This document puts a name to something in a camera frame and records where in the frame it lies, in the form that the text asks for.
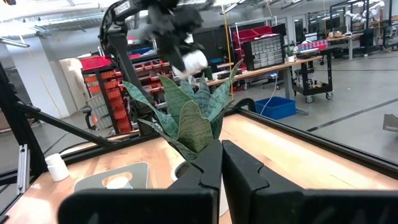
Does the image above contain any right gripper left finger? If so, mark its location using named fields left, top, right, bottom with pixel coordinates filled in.
left=57, top=139, right=224, bottom=224

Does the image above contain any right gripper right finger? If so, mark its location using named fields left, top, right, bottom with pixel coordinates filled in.
left=222, top=139, right=398, bottom=224

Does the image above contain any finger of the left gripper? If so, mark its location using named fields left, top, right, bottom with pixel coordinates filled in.
left=167, top=43, right=187, bottom=73
left=186, top=42, right=208, bottom=54

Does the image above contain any white pill bottle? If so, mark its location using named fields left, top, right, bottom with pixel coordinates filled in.
left=172, top=49, right=209, bottom=79
left=45, top=152, right=71, bottom=182

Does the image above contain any grey plastic basket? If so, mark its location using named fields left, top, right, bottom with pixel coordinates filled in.
left=73, top=161, right=150, bottom=191

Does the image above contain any red parts bin rack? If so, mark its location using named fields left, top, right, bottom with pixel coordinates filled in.
left=130, top=55, right=172, bottom=108

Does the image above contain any white plant pot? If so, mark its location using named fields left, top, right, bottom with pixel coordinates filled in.
left=170, top=160, right=229, bottom=218

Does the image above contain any red storage bin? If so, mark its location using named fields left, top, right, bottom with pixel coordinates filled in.
left=233, top=29, right=259, bottom=43
left=80, top=55, right=112, bottom=71
left=253, top=26, right=274, bottom=37

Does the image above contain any grey small drawer cabinet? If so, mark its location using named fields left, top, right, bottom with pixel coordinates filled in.
left=243, top=34, right=286, bottom=71

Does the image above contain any green snake plant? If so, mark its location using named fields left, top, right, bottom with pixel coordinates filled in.
left=122, top=58, right=244, bottom=162

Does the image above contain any wooden workbench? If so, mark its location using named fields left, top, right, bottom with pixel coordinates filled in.
left=206, top=55, right=324, bottom=100

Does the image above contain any orange parts bin rack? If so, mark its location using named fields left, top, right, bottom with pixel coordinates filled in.
left=81, top=67, right=135, bottom=135

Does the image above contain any small potted plant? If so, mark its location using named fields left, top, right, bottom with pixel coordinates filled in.
left=284, top=45, right=296, bottom=63

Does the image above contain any blue plastic bin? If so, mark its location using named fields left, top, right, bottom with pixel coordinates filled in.
left=254, top=96, right=297, bottom=121

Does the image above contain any colourful parts box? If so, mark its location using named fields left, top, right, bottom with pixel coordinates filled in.
left=297, top=39, right=330, bottom=52

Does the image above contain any black wheeled cart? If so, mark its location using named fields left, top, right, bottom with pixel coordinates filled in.
left=292, top=49, right=336, bottom=104

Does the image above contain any white cable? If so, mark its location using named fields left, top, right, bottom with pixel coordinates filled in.
left=259, top=70, right=280, bottom=116

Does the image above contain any silver aluminium extrusion bracket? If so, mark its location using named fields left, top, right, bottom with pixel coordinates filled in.
left=17, top=144, right=31, bottom=195

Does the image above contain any black aluminium table frame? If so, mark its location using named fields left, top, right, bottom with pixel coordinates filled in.
left=0, top=62, right=398, bottom=224

